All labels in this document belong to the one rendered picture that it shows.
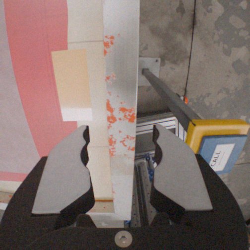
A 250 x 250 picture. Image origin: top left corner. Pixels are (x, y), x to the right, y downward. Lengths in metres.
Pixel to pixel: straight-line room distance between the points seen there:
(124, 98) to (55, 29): 0.13
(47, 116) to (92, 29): 0.15
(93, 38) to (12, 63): 0.13
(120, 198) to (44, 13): 0.33
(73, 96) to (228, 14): 1.38
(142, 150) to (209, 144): 0.98
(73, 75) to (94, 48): 0.05
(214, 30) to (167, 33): 0.39
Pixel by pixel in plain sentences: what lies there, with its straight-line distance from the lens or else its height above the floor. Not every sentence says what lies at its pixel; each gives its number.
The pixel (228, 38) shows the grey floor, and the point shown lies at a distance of 1.46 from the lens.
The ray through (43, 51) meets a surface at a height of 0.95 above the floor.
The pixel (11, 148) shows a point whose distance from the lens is 0.34.
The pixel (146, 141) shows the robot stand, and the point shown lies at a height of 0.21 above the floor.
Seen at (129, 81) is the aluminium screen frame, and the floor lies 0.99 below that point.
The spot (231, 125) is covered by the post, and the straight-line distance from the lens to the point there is 0.32.
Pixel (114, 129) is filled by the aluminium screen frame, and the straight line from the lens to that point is 0.20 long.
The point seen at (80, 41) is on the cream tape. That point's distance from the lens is 0.21.
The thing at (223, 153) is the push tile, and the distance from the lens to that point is 0.32.
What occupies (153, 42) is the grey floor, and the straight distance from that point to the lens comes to 1.19.
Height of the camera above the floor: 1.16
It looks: 61 degrees down
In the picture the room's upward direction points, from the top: 176 degrees clockwise
